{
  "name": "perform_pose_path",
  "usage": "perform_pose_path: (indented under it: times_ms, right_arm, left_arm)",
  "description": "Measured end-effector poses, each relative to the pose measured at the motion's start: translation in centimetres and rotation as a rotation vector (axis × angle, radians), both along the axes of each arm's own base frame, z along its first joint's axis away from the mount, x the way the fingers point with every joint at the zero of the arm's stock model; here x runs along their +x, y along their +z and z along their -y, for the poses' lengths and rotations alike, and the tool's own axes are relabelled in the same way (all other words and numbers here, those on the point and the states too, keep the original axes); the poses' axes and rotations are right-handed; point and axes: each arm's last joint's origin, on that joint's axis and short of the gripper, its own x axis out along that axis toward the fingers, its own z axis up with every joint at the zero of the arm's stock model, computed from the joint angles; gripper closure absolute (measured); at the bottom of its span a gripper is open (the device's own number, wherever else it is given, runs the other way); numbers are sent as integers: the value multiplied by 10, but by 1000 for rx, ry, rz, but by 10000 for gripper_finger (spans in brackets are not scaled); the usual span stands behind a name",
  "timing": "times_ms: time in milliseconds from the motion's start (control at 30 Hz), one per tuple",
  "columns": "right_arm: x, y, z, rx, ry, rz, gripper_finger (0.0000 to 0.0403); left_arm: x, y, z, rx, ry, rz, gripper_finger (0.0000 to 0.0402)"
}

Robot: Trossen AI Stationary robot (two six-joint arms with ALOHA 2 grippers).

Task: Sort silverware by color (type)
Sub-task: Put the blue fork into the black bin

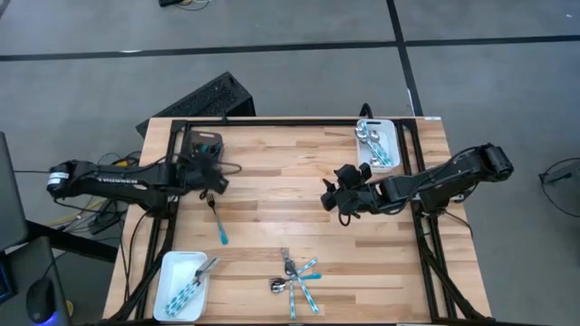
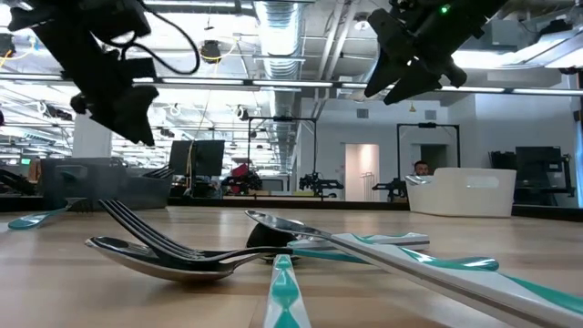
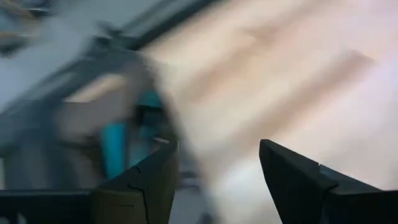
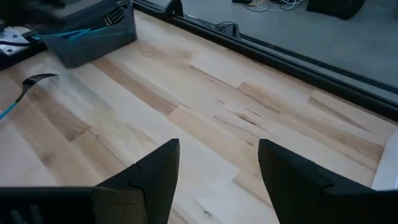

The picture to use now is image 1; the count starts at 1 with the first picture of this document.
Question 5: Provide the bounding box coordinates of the white bin with slot handle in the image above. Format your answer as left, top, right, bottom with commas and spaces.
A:
355, 118, 401, 174

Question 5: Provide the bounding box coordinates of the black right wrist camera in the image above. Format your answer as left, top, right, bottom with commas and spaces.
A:
333, 162, 373, 183

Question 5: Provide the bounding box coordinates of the black floor beam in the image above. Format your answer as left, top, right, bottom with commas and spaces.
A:
25, 219, 120, 264

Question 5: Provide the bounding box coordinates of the black computer mouse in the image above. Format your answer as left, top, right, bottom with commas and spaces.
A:
25, 277, 58, 325

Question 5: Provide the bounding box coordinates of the black power strip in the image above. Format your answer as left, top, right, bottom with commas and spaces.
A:
88, 198, 122, 235

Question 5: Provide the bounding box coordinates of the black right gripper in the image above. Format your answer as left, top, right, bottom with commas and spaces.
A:
320, 177, 386, 216

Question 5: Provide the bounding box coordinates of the dark grey plastic bin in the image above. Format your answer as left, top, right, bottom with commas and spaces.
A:
182, 130, 225, 182

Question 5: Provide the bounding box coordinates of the dark grey desk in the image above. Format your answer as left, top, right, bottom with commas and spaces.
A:
0, 235, 73, 326

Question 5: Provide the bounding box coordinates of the black device with cables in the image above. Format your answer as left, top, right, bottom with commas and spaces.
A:
158, 0, 212, 11

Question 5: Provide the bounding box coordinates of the white bin without handle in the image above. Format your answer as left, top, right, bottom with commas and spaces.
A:
152, 251, 210, 322

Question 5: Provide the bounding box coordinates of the dark grey monitor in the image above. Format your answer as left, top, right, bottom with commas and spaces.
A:
0, 130, 29, 253

